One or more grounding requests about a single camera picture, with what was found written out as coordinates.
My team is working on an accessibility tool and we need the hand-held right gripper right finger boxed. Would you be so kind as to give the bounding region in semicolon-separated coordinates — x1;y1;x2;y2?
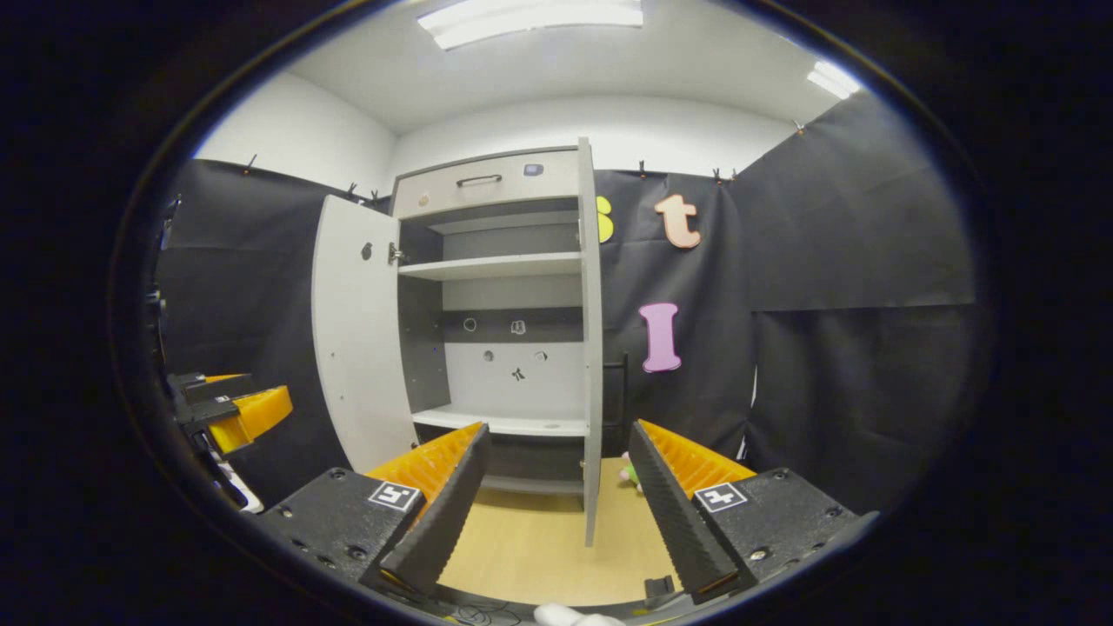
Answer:
628;419;879;605

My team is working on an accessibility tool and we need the small ceiling light panel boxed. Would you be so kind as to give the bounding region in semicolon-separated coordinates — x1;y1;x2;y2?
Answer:
806;59;862;99

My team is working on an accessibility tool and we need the long ceiling light panel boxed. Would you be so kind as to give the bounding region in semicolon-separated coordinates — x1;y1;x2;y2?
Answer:
417;0;644;50

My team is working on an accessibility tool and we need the black backdrop cloth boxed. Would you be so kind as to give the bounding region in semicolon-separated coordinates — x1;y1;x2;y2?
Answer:
152;91;979;514

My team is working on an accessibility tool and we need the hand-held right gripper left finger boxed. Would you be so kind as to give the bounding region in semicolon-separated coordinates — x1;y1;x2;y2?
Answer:
257;422;492;599

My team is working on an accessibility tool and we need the grey shoe cabinet door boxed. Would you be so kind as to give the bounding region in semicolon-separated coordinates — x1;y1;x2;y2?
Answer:
576;137;629;549
311;193;420;475

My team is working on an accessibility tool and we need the white cabinet shelf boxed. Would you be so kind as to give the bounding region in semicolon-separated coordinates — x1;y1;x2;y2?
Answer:
398;252;582;282
411;404;590;437

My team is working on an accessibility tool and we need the grey double-door shoe cabinet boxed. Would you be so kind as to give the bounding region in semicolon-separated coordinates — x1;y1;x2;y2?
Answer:
389;143;603;496

